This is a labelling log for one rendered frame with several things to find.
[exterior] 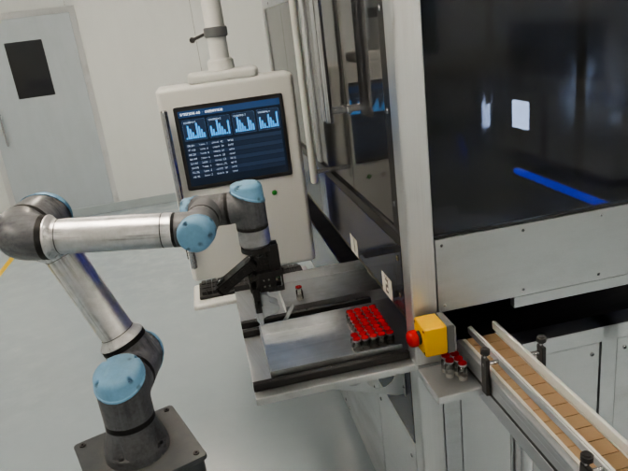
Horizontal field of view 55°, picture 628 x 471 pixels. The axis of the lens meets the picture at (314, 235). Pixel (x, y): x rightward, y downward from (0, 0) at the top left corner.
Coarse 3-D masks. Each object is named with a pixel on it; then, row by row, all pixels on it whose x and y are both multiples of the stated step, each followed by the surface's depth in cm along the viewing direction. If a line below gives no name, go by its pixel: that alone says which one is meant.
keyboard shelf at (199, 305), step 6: (198, 288) 231; (198, 294) 225; (228, 294) 222; (234, 294) 221; (198, 300) 220; (204, 300) 220; (210, 300) 219; (216, 300) 218; (222, 300) 218; (228, 300) 218; (234, 300) 218; (198, 306) 216; (204, 306) 217; (210, 306) 217; (216, 306) 217
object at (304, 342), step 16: (368, 304) 177; (288, 320) 173; (304, 320) 174; (320, 320) 175; (336, 320) 176; (272, 336) 171; (288, 336) 170; (304, 336) 169; (320, 336) 168; (336, 336) 167; (272, 352) 163; (288, 352) 162; (304, 352) 161; (320, 352) 160; (336, 352) 159; (352, 352) 158; (368, 352) 152; (384, 352) 153; (272, 368) 155; (288, 368) 149; (304, 368) 149
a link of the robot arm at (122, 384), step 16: (96, 368) 139; (112, 368) 138; (128, 368) 137; (144, 368) 140; (96, 384) 135; (112, 384) 134; (128, 384) 134; (144, 384) 138; (112, 400) 134; (128, 400) 135; (144, 400) 138; (112, 416) 136; (128, 416) 136; (144, 416) 138
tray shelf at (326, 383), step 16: (240, 304) 195; (384, 304) 183; (240, 320) 185; (400, 320) 172; (256, 336) 173; (400, 336) 163; (256, 352) 164; (256, 368) 157; (368, 368) 150; (384, 368) 150; (400, 368) 149; (304, 384) 147; (320, 384) 146; (336, 384) 147; (352, 384) 148; (256, 400) 144; (272, 400) 145
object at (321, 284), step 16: (304, 272) 207; (320, 272) 208; (336, 272) 209; (352, 272) 208; (288, 288) 202; (304, 288) 200; (320, 288) 199; (336, 288) 197; (352, 288) 196; (368, 288) 194; (288, 304) 190; (304, 304) 182; (320, 304) 183
